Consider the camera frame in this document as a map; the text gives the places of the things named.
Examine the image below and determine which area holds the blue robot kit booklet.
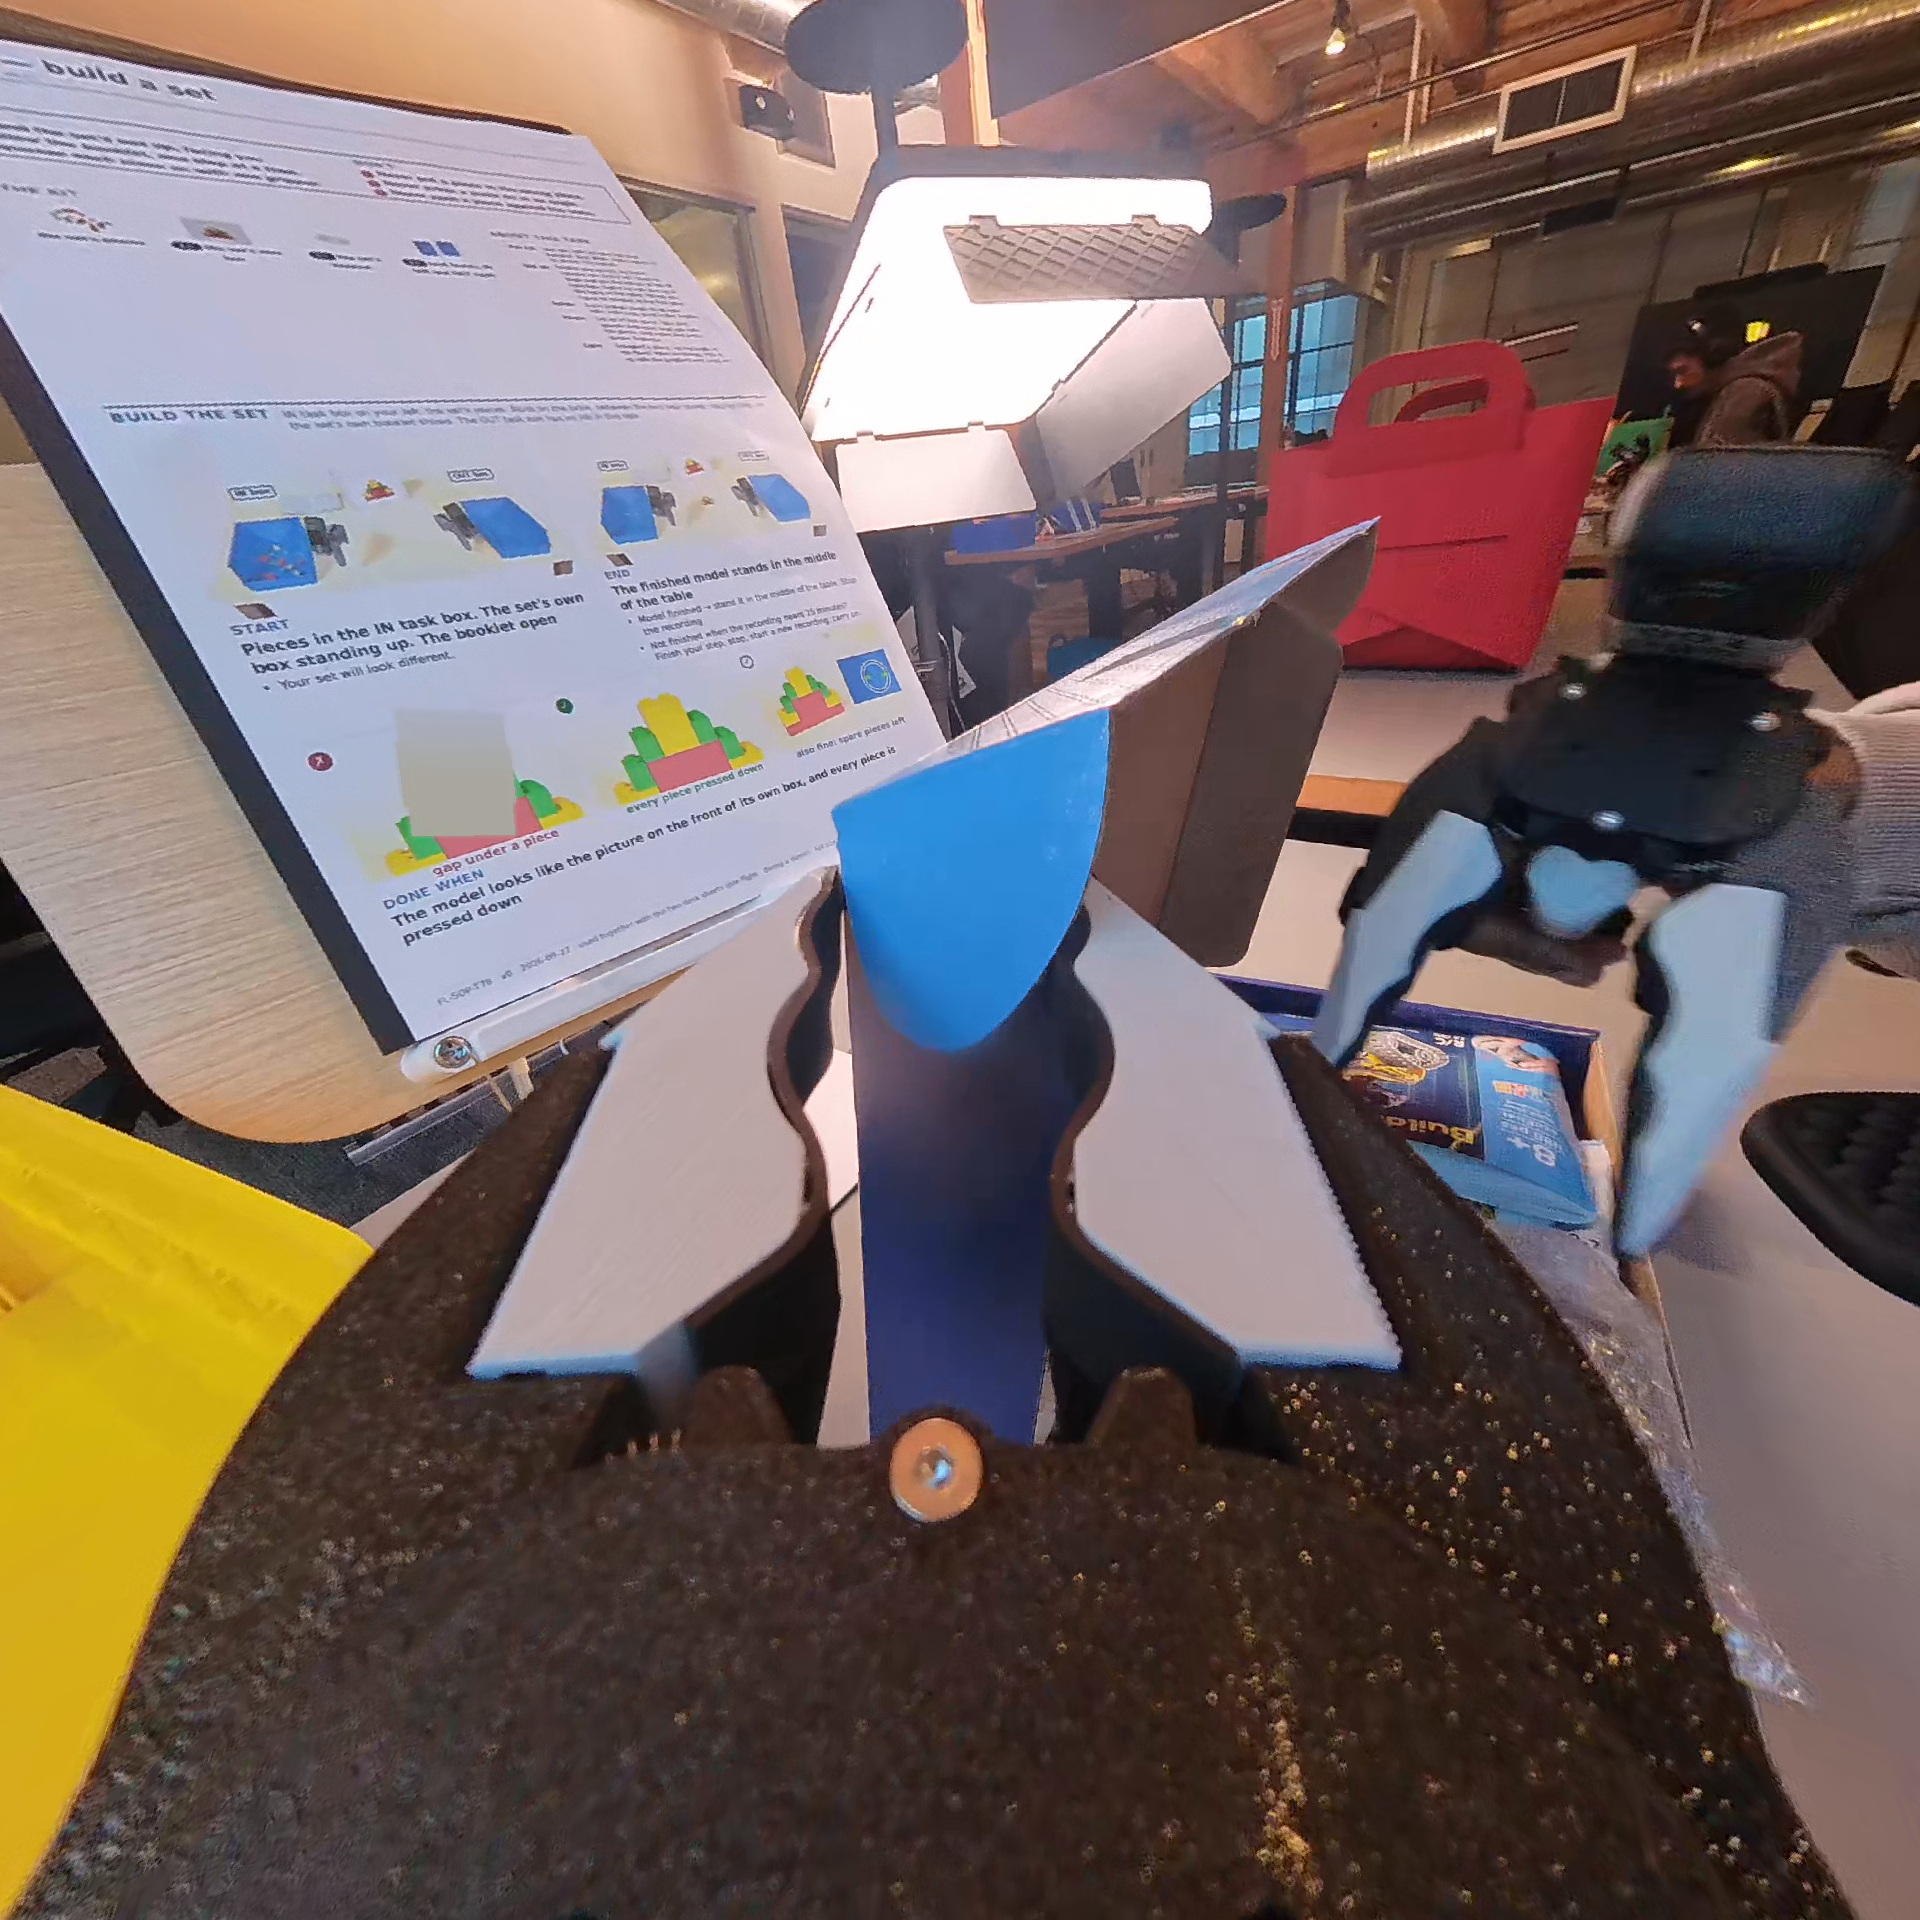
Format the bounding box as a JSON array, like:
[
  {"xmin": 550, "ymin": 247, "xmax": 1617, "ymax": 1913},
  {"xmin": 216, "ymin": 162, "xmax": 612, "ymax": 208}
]
[{"xmin": 1343, "ymin": 1023, "xmax": 1600, "ymax": 1229}]

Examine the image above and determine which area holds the bubble wrap bag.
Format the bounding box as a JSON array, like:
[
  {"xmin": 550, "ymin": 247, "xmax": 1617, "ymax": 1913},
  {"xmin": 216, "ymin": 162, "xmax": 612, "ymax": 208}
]
[{"xmin": 1501, "ymin": 1221, "xmax": 1810, "ymax": 1704}]

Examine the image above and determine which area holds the grey desk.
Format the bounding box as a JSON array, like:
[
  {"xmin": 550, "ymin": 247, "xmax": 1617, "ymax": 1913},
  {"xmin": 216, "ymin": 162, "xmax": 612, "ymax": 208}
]
[{"xmin": 361, "ymin": 840, "xmax": 1920, "ymax": 1920}]

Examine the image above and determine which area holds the person's right hand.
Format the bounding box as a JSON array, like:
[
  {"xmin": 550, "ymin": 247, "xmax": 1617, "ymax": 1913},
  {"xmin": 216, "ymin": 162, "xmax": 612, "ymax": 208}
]
[{"xmin": 1782, "ymin": 707, "xmax": 1873, "ymax": 1040}]

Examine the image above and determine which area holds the person's right forearm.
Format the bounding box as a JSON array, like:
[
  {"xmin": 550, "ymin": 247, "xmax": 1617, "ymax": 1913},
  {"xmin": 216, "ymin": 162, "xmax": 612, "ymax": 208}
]
[{"xmin": 1852, "ymin": 696, "xmax": 1920, "ymax": 978}]

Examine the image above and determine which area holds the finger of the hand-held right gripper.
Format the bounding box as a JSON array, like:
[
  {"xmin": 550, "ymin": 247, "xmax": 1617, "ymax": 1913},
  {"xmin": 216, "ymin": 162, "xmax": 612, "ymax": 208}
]
[
  {"xmin": 1614, "ymin": 881, "xmax": 1794, "ymax": 1262},
  {"xmin": 1308, "ymin": 813, "xmax": 1507, "ymax": 1068}
]

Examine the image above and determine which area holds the black round lamp head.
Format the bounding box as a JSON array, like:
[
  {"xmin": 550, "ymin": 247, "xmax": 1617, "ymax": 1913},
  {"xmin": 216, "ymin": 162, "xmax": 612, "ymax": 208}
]
[{"xmin": 784, "ymin": 0, "xmax": 967, "ymax": 95}]

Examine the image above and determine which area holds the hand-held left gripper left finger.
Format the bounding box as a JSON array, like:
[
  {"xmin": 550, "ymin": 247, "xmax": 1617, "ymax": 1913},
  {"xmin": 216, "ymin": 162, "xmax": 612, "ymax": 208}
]
[{"xmin": 465, "ymin": 871, "xmax": 847, "ymax": 1428}]

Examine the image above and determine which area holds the yellow storage bin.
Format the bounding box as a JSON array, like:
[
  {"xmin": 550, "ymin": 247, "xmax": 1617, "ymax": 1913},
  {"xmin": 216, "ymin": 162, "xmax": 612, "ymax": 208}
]
[{"xmin": 0, "ymin": 1085, "xmax": 375, "ymax": 1878}]

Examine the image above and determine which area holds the wooden workbench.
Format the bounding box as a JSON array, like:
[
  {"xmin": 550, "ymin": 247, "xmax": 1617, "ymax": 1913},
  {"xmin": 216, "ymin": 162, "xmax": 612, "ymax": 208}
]
[{"xmin": 945, "ymin": 486, "xmax": 1270, "ymax": 700}]

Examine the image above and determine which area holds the black office chair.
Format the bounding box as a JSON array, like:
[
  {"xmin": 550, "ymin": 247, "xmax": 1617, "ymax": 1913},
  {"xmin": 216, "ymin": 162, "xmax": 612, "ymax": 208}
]
[{"xmin": 1740, "ymin": 1091, "xmax": 1920, "ymax": 1291}]

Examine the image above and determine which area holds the white document stand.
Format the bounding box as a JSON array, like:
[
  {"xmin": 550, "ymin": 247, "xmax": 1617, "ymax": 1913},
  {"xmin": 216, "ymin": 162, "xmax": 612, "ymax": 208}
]
[{"xmin": 0, "ymin": 35, "xmax": 951, "ymax": 1145}]

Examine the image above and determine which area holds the printed instruction sheet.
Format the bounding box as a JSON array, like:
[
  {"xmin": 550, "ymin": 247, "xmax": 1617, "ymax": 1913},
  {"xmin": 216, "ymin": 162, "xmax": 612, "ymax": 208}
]
[{"xmin": 0, "ymin": 41, "xmax": 949, "ymax": 1051}]

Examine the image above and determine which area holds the red tote bag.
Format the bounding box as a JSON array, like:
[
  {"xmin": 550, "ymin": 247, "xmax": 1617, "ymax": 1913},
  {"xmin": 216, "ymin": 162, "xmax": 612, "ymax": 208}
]
[{"xmin": 1267, "ymin": 341, "xmax": 1621, "ymax": 672}]

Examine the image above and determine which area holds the wood-edged table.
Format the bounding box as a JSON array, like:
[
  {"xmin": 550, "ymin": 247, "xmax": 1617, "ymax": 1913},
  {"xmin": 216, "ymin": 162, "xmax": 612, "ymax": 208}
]
[{"xmin": 1296, "ymin": 665, "xmax": 1863, "ymax": 845}]

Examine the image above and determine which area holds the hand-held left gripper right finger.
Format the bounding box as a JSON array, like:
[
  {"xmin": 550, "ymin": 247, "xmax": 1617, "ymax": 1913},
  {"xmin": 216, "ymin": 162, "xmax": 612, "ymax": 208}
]
[{"xmin": 1050, "ymin": 881, "xmax": 1408, "ymax": 1374}]

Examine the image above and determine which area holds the blue cardboard kit box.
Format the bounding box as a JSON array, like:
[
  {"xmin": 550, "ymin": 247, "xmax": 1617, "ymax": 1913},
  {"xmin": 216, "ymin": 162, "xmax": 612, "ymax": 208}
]
[{"xmin": 828, "ymin": 515, "xmax": 1699, "ymax": 1711}]

